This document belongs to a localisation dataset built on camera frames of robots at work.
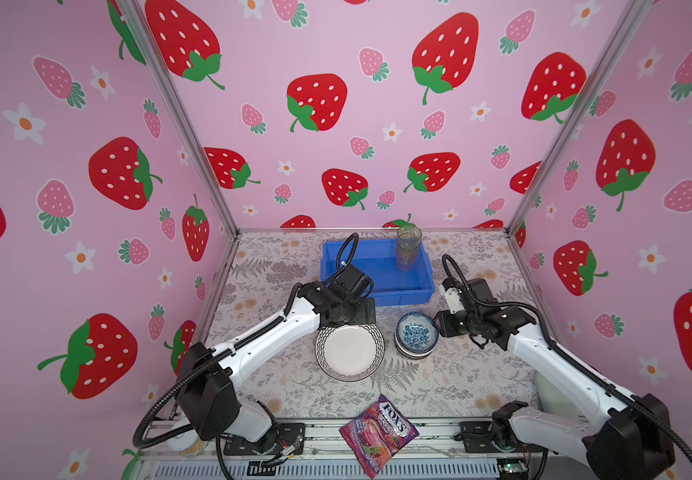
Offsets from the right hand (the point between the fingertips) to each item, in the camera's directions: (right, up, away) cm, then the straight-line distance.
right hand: (436, 320), depth 82 cm
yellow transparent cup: (-5, +18, +19) cm, 26 cm away
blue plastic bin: (-14, +17, +27) cm, 35 cm away
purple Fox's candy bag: (-17, -27, -9) cm, 33 cm away
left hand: (-21, +2, -2) cm, 21 cm away
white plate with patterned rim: (-24, -10, +4) cm, 27 cm away
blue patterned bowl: (-5, -4, +3) cm, 7 cm away
